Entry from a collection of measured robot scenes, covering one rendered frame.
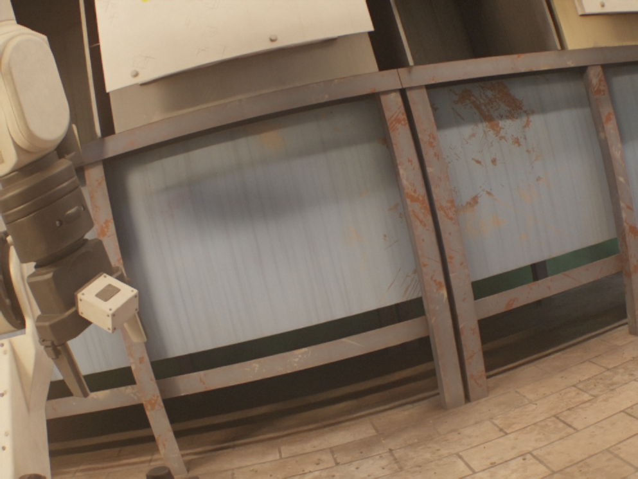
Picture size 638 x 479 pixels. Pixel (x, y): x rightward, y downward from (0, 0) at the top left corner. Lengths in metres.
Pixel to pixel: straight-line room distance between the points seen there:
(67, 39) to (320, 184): 1.17
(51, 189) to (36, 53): 0.13
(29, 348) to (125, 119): 0.79
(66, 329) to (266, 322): 0.99
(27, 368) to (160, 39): 0.82
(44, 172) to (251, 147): 0.99
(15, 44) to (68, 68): 1.66
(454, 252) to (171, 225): 0.68
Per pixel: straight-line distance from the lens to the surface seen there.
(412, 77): 1.51
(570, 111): 1.75
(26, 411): 0.82
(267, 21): 1.36
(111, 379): 2.47
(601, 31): 1.82
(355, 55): 1.49
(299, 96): 1.45
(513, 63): 1.62
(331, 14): 1.38
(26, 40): 0.55
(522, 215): 1.64
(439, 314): 1.51
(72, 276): 0.57
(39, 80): 0.54
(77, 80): 2.17
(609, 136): 1.75
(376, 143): 1.52
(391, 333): 1.54
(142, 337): 0.65
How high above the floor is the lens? 0.59
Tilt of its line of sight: 5 degrees down
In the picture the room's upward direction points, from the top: 13 degrees counter-clockwise
